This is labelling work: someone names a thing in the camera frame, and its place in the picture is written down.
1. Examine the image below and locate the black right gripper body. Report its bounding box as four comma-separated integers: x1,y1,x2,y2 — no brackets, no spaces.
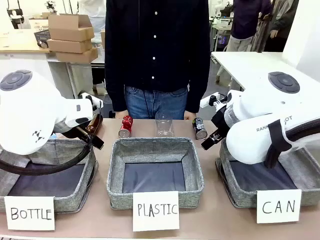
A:
211,109,231,138

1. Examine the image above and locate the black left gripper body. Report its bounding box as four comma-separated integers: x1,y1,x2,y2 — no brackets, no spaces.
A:
59,123,91,142

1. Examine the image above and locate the black drink can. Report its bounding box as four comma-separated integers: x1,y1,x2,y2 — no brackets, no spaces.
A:
191,117,209,141

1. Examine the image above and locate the red crushed drink can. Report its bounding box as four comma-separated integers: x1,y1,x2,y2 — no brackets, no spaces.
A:
118,115,134,139

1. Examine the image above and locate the clear plastic bottle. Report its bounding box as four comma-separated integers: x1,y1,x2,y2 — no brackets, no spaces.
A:
154,112,175,138

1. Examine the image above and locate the person's left forearm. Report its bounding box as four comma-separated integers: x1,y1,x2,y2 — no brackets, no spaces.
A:
186,57,211,115

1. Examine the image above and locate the person's right forearm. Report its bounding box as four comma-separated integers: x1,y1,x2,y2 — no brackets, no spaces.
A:
104,57,128,113

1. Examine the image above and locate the grey fabric basket plastic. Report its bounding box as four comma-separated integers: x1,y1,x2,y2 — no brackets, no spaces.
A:
106,136,205,210

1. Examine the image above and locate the grey fabric basket bottle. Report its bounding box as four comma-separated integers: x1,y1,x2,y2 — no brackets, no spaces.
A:
0,138,99,214

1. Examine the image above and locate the grey fabric basket can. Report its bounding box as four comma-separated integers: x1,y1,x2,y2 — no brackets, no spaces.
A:
215,142,320,208

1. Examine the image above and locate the white paper sign CAN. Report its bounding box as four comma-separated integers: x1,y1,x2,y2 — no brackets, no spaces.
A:
256,189,302,224

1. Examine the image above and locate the person's left hand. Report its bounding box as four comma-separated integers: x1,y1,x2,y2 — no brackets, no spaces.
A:
184,109,198,121

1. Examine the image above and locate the white desk with legs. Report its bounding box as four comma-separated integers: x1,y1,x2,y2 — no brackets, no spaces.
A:
47,56,106,100

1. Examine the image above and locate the white side table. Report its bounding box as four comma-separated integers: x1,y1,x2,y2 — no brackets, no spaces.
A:
211,51,320,101

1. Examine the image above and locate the wide closed cardboard box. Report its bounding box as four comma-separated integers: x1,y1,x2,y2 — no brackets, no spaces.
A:
55,47,99,64

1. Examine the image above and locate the flat closed cardboard box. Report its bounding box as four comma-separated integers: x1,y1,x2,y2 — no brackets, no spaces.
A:
46,38,93,54

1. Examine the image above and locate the white paper sign PLASTIC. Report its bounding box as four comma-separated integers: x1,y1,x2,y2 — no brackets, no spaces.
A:
132,191,180,233

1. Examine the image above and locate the white paper sign BOTTLE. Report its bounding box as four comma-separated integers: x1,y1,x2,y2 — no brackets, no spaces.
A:
4,195,56,231

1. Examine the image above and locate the person in dark shirt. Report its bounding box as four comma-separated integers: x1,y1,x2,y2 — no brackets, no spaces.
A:
104,0,211,120

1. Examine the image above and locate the black plastic crate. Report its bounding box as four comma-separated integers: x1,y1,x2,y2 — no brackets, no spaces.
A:
33,29,52,47

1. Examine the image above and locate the bystander in purple sweater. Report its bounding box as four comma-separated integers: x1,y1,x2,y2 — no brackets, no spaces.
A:
226,0,273,53

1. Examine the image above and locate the open cardboard box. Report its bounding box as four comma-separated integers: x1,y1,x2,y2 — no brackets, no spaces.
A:
48,13,95,42

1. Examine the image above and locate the wooden top table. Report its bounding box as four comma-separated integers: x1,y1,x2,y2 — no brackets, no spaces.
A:
0,29,57,60

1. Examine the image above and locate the white perforated crate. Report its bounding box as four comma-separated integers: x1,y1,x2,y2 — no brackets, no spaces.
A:
28,18,50,31

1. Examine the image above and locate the bystander in grey jacket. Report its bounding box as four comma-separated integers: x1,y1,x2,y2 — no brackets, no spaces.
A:
264,0,300,53

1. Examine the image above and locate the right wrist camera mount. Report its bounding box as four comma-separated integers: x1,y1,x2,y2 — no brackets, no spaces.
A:
199,92,228,109

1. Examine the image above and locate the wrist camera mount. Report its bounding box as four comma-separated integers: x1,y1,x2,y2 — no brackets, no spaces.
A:
79,92,104,111
199,92,228,109

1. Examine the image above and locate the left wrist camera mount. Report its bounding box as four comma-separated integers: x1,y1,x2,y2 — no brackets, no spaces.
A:
79,92,104,111

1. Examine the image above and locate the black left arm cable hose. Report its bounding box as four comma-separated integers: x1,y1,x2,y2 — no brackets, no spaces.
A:
0,139,97,176

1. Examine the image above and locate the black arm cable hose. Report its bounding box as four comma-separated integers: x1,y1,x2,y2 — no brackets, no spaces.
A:
0,139,97,176
284,119,320,143

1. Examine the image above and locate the black strap on right arm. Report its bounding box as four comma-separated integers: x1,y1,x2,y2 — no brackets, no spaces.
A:
264,119,290,169

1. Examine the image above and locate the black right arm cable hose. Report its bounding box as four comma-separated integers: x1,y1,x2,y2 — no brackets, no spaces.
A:
284,119,320,143

